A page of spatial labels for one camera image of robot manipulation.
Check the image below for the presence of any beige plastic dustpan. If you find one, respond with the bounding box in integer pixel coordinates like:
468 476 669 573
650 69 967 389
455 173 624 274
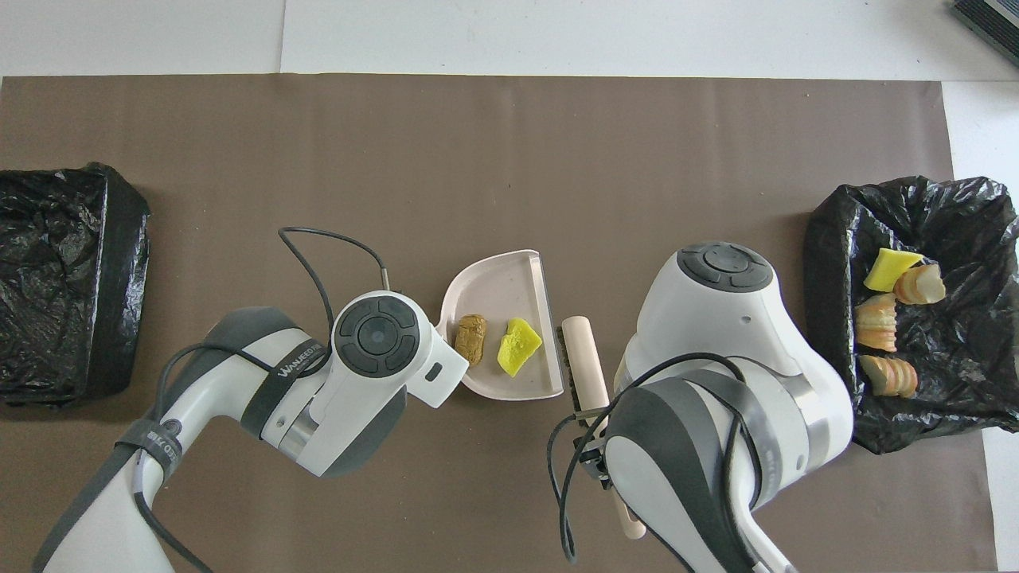
435 249 565 401

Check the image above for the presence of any black bag wrapped box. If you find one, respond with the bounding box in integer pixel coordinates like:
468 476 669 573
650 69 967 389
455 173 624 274
0 162 151 409

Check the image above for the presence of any pale bread piece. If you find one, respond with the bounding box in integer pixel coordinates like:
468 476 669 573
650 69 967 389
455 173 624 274
896 263 947 306

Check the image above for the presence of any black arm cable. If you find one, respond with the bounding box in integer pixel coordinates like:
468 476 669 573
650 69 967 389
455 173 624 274
131 227 392 573
546 352 765 564

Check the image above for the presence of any toy croissant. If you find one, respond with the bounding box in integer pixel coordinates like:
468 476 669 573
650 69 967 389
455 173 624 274
858 354 918 399
856 293 898 353

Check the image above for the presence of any brown bread roll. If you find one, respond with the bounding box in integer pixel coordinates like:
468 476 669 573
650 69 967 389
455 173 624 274
454 314 488 367

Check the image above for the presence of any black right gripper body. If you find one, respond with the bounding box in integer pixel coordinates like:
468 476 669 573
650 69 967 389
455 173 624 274
580 434 612 488

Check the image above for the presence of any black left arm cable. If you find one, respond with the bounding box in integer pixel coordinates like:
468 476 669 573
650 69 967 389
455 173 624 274
131 227 392 573

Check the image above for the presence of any beige handled hand brush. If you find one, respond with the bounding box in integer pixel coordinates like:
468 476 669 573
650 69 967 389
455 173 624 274
556 315 648 540

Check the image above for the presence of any brown paper table mat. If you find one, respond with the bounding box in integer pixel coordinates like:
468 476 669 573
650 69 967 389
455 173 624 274
0 74 998 573

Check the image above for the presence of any black bag lined bin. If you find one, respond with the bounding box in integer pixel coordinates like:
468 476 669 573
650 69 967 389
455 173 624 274
802 175 1019 456

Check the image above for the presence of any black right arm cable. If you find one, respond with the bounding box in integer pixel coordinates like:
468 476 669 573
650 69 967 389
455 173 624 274
546 352 765 564

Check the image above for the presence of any yellow sponge chunk green edge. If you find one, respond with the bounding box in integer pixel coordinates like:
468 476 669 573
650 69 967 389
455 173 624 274
864 248 924 293

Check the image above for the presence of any dark ribbed device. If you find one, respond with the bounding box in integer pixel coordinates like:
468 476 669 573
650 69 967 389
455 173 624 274
950 0 1019 68

